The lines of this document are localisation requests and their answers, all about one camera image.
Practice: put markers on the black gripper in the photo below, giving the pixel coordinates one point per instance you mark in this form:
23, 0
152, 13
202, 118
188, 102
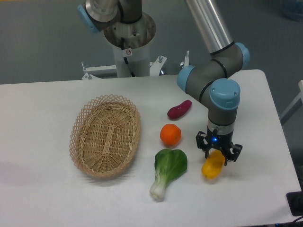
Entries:
211, 139

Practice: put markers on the yellow mango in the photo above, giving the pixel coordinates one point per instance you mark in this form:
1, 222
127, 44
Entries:
213, 165

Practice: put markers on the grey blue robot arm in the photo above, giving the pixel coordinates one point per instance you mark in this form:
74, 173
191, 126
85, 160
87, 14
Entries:
210, 85

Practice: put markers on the orange fruit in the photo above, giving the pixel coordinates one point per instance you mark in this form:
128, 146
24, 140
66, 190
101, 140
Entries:
170, 134

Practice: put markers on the green bok choy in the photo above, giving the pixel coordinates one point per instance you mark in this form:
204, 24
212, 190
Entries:
169, 165

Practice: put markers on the purple sweet potato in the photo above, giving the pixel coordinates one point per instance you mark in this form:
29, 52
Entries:
178, 111

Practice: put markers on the black device at edge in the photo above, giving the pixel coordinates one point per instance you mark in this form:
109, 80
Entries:
295, 202

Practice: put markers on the woven wicker basket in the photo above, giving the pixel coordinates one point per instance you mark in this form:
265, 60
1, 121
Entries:
105, 136

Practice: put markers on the white frame right edge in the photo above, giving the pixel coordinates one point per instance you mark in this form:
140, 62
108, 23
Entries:
294, 105

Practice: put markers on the white metal base frame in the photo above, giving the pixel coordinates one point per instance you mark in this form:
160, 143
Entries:
110, 71

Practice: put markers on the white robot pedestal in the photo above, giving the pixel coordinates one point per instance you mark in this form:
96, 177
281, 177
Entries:
131, 46

